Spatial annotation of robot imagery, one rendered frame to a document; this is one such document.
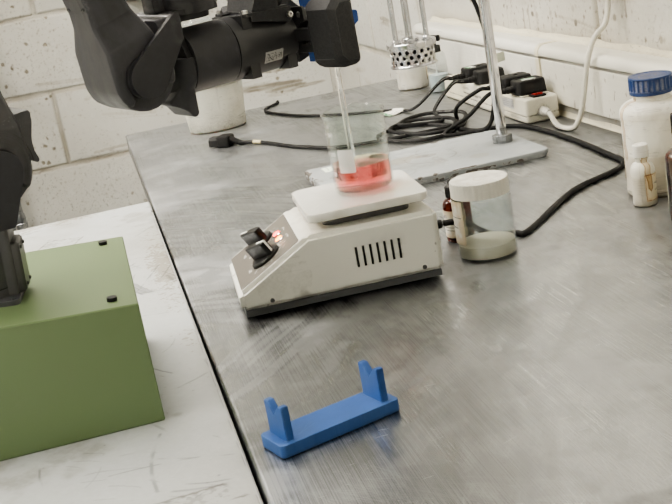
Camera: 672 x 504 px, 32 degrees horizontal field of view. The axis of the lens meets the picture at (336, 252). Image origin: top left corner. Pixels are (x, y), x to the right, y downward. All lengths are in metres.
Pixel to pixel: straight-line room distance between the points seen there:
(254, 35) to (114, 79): 0.14
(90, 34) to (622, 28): 0.91
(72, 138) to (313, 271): 2.52
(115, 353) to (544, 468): 0.34
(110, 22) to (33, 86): 2.59
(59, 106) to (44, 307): 2.66
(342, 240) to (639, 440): 0.42
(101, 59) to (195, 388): 0.28
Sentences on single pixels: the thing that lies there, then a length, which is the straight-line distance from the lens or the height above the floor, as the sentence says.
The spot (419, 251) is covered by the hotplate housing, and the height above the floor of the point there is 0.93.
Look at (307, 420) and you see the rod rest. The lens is 0.85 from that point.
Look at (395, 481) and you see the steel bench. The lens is 0.76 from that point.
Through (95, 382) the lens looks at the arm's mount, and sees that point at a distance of 0.92.
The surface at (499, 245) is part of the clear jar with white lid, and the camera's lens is 1.16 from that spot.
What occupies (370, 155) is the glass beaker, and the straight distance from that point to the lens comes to 1.13.
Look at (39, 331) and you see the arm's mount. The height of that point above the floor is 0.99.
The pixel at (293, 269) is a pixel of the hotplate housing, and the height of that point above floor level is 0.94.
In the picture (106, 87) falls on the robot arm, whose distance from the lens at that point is 0.99.
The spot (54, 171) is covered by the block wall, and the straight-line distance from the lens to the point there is 3.60.
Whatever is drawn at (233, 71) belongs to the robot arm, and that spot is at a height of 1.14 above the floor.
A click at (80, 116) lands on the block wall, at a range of 3.57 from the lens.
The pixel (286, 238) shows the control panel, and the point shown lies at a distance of 1.13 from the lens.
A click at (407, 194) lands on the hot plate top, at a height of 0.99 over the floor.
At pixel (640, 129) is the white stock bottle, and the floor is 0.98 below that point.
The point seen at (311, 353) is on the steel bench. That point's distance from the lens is 1.00.
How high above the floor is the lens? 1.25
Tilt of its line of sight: 16 degrees down
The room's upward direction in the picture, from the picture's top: 10 degrees counter-clockwise
